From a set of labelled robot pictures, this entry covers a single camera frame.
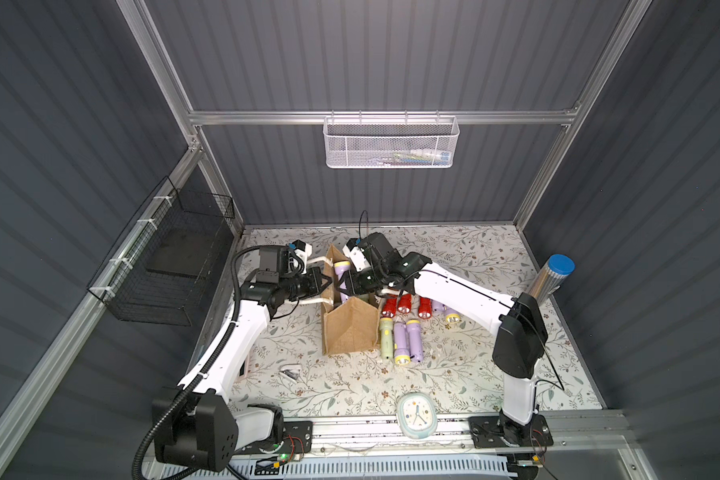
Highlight red flashlight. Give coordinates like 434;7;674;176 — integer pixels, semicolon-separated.
381;296;397;318
417;296;433;320
397;294;412;315

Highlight green flashlight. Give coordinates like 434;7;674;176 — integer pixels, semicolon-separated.
379;317;394;360

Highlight brown burlap tote bag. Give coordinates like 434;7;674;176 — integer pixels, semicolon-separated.
310;259;380;355

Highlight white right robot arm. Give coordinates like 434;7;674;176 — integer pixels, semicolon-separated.
341;232;548;427

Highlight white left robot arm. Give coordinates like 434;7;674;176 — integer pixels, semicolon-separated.
131;240;330;479

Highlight purple flashlight upper row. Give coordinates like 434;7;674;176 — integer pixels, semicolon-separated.
432;300;445;314

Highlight purple flashlight upper small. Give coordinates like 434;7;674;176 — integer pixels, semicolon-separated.
444;307;462;325

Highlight floral table mat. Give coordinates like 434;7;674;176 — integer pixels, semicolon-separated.
191;224;604;420

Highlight markers in white basket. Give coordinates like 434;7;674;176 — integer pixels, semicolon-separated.
376;149;452;168

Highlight mint green alarm clock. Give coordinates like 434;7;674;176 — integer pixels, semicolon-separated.
396;392;438;440

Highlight steel bottle blue cap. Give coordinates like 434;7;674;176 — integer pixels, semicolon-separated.
527;254;576;306

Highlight white vented strip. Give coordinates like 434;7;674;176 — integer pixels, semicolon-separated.
158;458;511;480

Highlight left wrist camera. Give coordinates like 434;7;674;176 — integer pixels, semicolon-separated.
288;240;313;263

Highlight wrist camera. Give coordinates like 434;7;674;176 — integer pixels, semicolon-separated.
342;238;369;271
288;240;313;263

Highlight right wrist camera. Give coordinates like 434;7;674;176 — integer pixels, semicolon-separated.
342;238;369;271

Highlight white wire mesh basket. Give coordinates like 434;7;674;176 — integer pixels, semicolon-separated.
322;113;460;169

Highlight black wire basket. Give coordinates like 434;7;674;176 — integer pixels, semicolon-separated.
88;178;237;327

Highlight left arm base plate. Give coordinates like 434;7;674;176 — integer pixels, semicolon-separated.
234;420;314;456

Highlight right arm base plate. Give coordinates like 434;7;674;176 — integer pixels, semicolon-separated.
467;412;554;448

